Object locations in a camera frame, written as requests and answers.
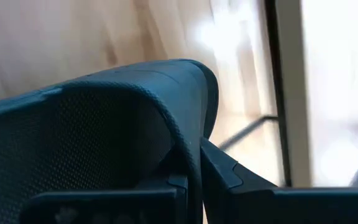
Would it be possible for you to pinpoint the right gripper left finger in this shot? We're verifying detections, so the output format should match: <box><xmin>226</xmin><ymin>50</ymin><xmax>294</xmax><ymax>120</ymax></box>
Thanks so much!
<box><xmin>106</xmin><ymin>174</ymin><xmax>188</xmax><ymax>224</ymax></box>

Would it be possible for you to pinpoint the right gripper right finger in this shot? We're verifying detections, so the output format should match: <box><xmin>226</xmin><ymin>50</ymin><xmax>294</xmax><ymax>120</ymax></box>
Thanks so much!
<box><xmin>200</xmin><ymin>136</ymin><xmax>344</xmax><ymax>224</ymax></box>

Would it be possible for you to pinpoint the black rubber slide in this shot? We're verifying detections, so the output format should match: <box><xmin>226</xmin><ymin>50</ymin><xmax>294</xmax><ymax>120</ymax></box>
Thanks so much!
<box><xmin>0</xmin><ymin>58</ymin><xmax>220</xmax><ymax>224</ymax></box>

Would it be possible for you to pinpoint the wooden shelf with black frame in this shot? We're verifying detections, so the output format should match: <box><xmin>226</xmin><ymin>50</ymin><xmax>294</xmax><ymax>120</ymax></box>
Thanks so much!
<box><xmin>218</xmin><ymin>0</ymin><xmax>312</xmax><ymax>188</ymax></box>

